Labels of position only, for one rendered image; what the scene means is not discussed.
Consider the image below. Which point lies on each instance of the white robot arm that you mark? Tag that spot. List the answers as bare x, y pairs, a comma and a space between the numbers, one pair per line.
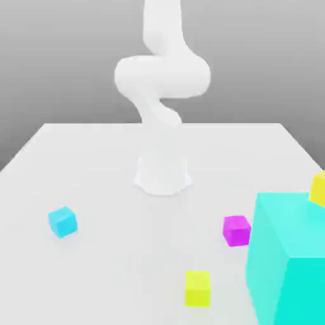
162, 76

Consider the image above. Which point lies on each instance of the small magenta cube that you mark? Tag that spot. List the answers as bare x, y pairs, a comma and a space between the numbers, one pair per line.
237, 231

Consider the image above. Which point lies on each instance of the small blue cube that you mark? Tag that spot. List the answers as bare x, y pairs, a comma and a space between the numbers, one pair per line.
62, 222

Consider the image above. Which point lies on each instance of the small lime cube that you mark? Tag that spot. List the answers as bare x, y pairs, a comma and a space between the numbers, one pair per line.
197, 289

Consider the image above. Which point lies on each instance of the small yellow cube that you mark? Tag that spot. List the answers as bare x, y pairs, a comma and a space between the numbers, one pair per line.
318, 189

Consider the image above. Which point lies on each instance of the large turquoise box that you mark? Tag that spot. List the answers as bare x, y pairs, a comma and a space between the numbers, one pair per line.
287, 254

